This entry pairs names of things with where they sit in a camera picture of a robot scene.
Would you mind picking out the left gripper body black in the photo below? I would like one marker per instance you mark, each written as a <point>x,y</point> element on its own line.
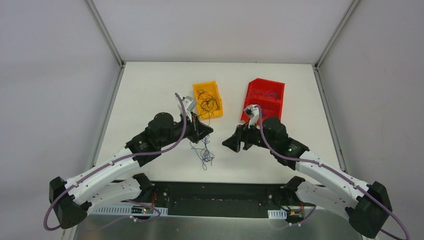
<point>195,127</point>

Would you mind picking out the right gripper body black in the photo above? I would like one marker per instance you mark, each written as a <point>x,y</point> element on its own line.
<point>245,138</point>

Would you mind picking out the red plastic bin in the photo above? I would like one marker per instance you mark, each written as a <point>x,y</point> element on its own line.
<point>268,94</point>

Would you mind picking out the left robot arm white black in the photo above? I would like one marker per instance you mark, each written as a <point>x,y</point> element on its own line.
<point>73,199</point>

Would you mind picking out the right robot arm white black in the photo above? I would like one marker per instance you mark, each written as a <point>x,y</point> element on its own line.
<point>365,206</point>

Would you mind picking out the yellow plastic bin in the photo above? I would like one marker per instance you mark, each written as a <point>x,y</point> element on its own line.
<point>209,102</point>

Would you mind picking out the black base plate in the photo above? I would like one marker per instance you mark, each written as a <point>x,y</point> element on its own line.
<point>214,199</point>

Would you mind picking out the right white slotted cable duct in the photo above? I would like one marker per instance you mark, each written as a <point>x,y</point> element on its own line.
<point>277,214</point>

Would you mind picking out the white slotted cable duct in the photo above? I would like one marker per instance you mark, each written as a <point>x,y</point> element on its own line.
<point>277,214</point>
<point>125,210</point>

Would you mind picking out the left white slotted cable duct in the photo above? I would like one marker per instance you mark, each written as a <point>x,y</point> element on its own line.
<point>125,210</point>

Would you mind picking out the aluminium frame rail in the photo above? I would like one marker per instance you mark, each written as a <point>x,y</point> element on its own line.
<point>343,196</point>

